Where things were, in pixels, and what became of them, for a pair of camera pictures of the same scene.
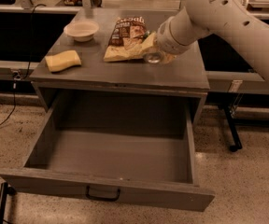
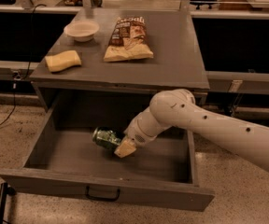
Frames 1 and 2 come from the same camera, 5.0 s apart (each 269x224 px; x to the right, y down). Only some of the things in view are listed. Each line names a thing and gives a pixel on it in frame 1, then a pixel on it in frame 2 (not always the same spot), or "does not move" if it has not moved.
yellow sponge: x=62 y=61 does not move
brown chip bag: x=127 y=40 does not move
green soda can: x=152 y=57 → x=106 y=137
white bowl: x=82 y=31 does not move
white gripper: x=164 y=37 → x=136 y=133
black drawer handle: x=102 y=198 does not move
